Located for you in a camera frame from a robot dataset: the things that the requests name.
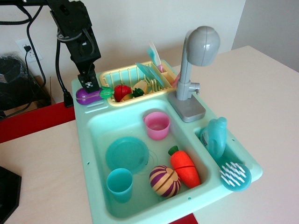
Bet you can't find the black bag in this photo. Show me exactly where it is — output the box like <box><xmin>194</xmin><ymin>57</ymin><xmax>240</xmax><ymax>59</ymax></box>
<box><xmin>0</xmin><ymin>55</ymin><xmax>51</xmax><ymax>121</ymax></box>

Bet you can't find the red toy apple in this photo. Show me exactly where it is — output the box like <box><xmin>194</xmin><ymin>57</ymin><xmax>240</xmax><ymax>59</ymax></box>
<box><xmin>114</xmin><ymin>84</ymin><xmax>132</xmax><ymax>102</ymax></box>

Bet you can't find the grey toy faucet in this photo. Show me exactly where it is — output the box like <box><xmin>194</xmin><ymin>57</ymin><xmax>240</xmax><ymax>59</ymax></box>
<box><xmin>167</xmin><ymin>26</ymin><xmax>221</xmax><ymax>123</ymax></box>

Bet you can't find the red board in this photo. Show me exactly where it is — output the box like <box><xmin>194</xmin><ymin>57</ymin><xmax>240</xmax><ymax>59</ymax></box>
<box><xmin>0</xmin><ymin>102</ymin><xmax>75</xmax><ymax>143</ymax></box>

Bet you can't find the teal plastic plate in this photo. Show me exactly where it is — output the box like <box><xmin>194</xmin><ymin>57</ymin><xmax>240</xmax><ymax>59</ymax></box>
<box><xmin>106</xmin><ymin>136</ymin><xmax>150</xmax><ymax>174</ymax></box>

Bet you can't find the black power cable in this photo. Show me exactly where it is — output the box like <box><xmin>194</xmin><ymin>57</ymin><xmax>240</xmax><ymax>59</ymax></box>
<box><xmin>0</xmin><ymin>4</ymin><xmax>46</xmax><ymax>87</ymax></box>

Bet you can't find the teal toy soap bottle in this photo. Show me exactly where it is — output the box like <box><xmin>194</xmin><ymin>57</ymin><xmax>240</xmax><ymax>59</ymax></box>
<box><xmin>199</xmin><ymin>117</ymin><xmax>227</xmax><ymax>161</ymax></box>

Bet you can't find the purple toy eggplant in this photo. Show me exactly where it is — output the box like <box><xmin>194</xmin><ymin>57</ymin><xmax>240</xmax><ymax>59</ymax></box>
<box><xmin>76</xmin><ymin>86</ymin><xmax>114</xmax><ymax>105</ymax></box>

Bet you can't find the yellow dish rack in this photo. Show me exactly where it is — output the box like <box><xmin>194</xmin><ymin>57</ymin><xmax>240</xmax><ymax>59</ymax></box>
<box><xmin>99</xmin><ymin>60</ymin><xmax>177</xmax><ymax>107</ymax></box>

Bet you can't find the teal dish brush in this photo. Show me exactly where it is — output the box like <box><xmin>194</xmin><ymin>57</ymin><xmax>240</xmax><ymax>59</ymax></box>
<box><xmin>220</xmin><ymin>161</ymin><xmax>252</xmax><ymax>192</ymax></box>

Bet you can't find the teal plate in rack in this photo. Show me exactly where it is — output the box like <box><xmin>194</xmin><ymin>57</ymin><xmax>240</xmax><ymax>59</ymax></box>
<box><xmin>135</xmin><ymin>63</ymin><xmax>164</xmax><ymax>87</ymax></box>

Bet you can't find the pink toy utensil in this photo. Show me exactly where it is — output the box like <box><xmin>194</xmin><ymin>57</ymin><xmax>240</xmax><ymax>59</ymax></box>
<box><xmin>157</xmin><ymin>64</ymin><xmax>182</xmax><ymax>86</ymax></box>

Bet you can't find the teal toy fork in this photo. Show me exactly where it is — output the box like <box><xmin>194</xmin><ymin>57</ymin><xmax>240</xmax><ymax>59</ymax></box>
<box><xmin>146</xmin><ymin>47</ymin><xmax>158</xmax><ymax>66</ymax></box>

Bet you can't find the black hose cable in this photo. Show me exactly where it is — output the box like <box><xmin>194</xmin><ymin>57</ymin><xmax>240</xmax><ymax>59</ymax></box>
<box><xmin>55</xmin><ymin>35</ymin><xmax>74</xmax><ymax>108</ymax></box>

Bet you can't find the white toy knife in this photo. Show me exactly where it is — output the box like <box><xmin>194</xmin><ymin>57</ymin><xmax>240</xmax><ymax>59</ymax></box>
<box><xmin>149</xmin><ymin>41</ymin><xmax>161</xmax><ymax>66</ymax></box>

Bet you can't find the orange toy carrot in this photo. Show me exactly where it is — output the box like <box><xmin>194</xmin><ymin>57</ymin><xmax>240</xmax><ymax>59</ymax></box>
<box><xmin>168</xmin><ymin>146</ymin><xmax>201</xmax><ymax>189</ymax></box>

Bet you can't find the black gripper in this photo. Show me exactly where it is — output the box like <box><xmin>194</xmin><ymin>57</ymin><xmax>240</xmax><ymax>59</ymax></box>
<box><xmin>66</xmin><ymin>28</ymin><xmax>101</xmax><ymax>92</ymax></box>

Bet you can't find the yellow toy fruit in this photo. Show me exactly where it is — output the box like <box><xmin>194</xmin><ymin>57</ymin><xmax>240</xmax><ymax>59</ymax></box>
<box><xmin>121</xmin><ymin>80</ymin><xmax>148</xmax><ymax>102</ymax></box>

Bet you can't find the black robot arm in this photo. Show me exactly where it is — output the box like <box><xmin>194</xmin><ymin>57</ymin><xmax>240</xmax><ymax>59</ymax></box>
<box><xmin>0</xmin><ymin>0</ymin><xmax>101</xmax><ymax>93</ymax></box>

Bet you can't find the white wall outlet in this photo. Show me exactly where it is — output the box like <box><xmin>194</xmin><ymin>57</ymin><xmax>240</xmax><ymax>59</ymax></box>
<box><xmin>15</xmin><ymin>38</ymin><xmax>43</xmax><ymax>63</ymax></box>

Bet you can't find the pink plastic cup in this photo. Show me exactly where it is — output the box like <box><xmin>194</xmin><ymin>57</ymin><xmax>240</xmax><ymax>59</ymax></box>
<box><xmin>143</xmin><ymin>112</ymin><xmax>171</xmax><ymax>140</ymax></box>

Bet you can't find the striped purple toy onion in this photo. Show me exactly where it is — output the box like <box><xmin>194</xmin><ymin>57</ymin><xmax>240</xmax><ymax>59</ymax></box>
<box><xmin>149</xmin><ymin>165</ymin><xmax>181</xmax><ymax>198</ymax></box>

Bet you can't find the blue plastic cup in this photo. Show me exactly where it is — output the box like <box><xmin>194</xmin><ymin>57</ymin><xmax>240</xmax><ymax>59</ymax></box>
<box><xmin>106</xmin><ymin>168</ymin><xmax>133</xmax><ymax>203</ymax></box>

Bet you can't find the black corner object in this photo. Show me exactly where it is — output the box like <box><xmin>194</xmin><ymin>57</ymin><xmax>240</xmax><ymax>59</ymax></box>
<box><xmin>0</xmin><ymin>167</ymin><xmax>21</xmax><ymax>224</ymax></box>

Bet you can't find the mint green toy sink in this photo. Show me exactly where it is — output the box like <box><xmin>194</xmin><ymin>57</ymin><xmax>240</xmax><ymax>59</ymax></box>
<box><xmin>74</xmin><ymin>92</ymin><xmax>263</xmax><ymax>224</ymax></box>

